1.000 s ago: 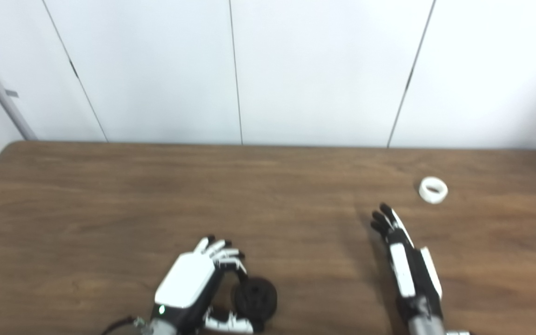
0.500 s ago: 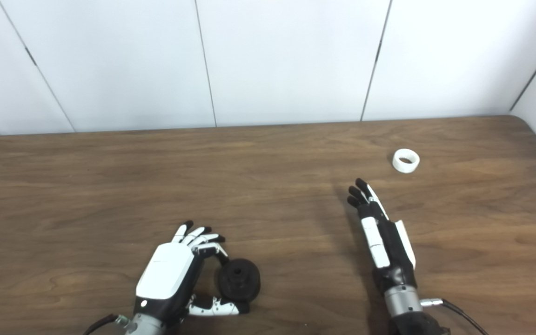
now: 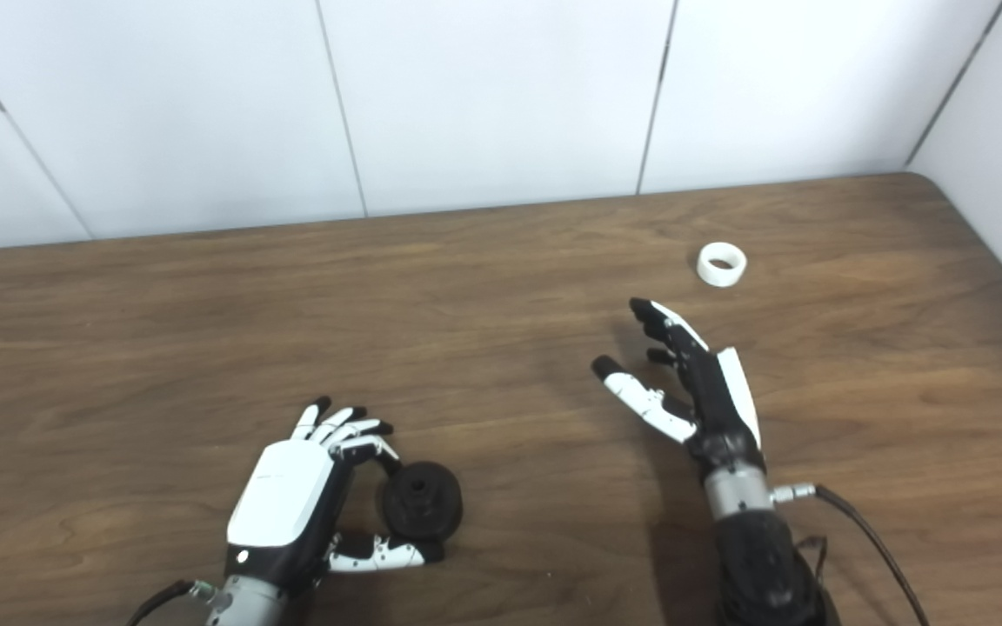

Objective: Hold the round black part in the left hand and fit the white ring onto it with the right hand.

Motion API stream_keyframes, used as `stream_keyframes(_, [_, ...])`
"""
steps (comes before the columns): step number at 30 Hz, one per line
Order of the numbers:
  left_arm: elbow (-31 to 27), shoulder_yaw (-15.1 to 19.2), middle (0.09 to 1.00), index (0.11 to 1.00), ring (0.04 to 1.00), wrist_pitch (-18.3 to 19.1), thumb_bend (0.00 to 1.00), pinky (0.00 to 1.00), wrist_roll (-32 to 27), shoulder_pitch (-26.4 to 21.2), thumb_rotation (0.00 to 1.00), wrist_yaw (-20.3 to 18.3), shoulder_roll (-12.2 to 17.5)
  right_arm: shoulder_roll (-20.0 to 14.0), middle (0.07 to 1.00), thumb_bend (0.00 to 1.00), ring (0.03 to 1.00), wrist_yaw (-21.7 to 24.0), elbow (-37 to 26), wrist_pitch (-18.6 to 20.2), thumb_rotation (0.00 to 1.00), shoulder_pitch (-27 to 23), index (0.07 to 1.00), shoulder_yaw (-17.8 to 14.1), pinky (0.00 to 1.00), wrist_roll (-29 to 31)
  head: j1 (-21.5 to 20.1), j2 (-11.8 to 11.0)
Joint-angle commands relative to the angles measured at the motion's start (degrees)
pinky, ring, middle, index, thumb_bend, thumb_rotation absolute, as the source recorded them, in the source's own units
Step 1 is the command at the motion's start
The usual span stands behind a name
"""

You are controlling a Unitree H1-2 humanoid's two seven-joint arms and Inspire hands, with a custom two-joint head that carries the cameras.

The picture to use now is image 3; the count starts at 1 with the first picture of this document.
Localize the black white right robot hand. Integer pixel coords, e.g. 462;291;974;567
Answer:
591;297;767;477

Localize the thin black right arm wire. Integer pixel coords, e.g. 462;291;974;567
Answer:
795;533;830;585

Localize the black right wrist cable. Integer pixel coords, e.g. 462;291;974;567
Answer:
771;483;932;626

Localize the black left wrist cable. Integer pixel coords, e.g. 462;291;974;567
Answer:
125;578;232;626

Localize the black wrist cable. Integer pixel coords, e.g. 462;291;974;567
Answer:
771;483;932;626
125;578;232;626

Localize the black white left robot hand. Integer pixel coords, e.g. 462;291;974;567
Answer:
224;396;445;601

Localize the white ring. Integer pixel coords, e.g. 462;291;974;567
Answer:
697;242;748;287

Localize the round black part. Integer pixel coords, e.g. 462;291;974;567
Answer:
377;461;464;542

